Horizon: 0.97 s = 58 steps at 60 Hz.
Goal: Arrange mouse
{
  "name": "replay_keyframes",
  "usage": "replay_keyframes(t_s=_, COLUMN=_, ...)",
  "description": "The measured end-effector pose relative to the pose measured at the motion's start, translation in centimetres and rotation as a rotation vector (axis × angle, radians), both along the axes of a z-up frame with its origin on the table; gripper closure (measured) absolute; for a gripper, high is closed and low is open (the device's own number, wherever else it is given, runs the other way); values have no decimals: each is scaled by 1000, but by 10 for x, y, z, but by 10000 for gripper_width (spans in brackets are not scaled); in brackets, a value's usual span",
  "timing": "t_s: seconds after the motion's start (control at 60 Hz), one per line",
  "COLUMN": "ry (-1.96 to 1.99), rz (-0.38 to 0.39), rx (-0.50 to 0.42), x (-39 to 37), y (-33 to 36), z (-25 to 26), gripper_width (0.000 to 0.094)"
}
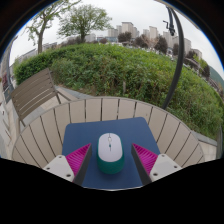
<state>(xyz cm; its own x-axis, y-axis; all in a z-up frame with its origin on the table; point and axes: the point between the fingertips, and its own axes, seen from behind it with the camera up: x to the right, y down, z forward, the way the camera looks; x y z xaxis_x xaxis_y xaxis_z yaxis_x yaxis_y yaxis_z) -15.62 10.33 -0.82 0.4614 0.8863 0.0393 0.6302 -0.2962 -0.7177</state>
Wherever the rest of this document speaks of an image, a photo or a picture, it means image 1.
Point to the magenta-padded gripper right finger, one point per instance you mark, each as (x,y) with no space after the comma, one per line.
(146,159)

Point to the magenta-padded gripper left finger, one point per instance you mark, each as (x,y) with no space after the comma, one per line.
(77,159)

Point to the white and teal computer mouse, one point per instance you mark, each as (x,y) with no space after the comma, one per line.
(110,150)

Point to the dark blue mouse pad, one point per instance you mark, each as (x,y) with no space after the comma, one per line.
(80,133)

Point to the grey slatted outdoor chair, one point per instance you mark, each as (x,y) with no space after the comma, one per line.
(31,91)

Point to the green hedge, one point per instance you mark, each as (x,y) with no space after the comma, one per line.
(126,70)

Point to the dark curved parasol pole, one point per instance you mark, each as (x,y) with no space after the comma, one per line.
(180,60)

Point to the slender bare-trunked tree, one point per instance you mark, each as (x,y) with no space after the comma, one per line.
(40,40)

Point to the distant high-rise buildings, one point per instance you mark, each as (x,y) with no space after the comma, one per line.
(127,27)

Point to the round leafy green tree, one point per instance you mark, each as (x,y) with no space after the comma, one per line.
(83,20)

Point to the dark tall sign post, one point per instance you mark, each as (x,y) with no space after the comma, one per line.
(7,66)

